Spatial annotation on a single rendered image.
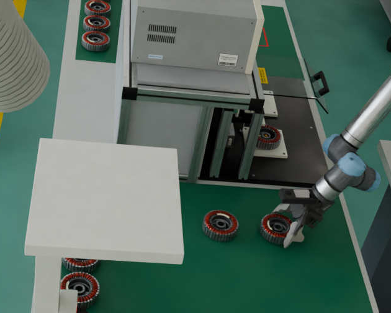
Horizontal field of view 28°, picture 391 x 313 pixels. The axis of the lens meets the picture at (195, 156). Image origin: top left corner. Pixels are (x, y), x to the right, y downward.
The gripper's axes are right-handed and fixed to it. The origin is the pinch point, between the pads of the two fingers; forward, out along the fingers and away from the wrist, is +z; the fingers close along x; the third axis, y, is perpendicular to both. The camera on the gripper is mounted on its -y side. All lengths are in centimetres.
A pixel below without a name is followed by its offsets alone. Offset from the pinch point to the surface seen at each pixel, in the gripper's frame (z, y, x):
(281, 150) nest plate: -7.9, 9.4, 36.9
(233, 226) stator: 5.1, -14.0, -0.4
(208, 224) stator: 8.9, -20.7, 0.9
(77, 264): 30, -57, -13
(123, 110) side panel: 1, -55, 27
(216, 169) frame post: 3.6, -15.1, 24.7
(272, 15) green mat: -18, 33, 137
